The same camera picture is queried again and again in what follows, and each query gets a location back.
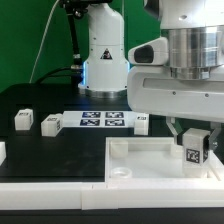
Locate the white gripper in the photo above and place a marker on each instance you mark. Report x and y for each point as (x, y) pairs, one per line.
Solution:
(151, 89)

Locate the white square tabletop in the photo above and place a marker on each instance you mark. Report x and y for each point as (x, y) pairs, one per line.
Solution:
(144, 158)

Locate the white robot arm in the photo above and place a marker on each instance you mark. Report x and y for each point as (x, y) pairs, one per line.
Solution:
(178, 74)

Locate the white marker sheet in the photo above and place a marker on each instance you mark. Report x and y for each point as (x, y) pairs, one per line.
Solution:
(98, 119)

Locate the white block left edge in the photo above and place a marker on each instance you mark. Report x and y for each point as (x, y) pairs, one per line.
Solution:
(2, 152)

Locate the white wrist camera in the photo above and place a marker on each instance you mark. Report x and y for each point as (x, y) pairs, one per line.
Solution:
(152, 53)

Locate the white fence wall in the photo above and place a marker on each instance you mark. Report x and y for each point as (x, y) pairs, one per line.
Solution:
(115, 194)

